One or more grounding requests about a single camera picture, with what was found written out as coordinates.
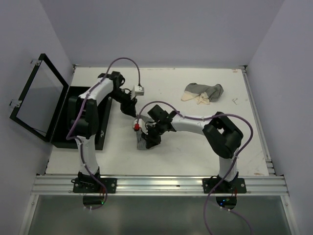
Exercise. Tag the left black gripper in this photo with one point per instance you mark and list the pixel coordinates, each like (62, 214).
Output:
(129, 107)

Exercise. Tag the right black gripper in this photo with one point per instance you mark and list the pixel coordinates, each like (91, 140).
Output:
(151, 140)

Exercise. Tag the grey striped underwear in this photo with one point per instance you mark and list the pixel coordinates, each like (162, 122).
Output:
(144, 122)

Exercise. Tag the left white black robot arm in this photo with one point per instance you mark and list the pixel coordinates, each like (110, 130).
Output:
(84, 122)

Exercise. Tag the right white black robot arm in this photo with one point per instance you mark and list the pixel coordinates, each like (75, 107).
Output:
(223, 136)

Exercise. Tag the grey and cream sock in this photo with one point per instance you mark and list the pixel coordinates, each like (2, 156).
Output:
(202, 94)

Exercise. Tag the black open storage case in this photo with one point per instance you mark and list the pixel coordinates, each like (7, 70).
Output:
(42, 106)

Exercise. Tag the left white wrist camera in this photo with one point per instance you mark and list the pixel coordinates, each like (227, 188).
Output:
(137, 91)

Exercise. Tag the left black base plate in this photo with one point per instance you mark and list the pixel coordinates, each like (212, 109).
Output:
(111, 184)

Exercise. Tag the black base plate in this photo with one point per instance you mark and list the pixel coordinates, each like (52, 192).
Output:
(111, 184)
(236, 186)

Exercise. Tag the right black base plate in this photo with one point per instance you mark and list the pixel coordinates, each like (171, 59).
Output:
(236, 186)

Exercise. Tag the aluminium front rail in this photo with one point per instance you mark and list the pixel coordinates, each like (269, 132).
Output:
(160, 186)

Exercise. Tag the aluminium rail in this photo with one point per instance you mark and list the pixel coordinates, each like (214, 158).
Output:
(160, 186)
(261, 135)

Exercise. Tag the aluminium right side rail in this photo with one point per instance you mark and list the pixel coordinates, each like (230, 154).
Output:
(261, 135)

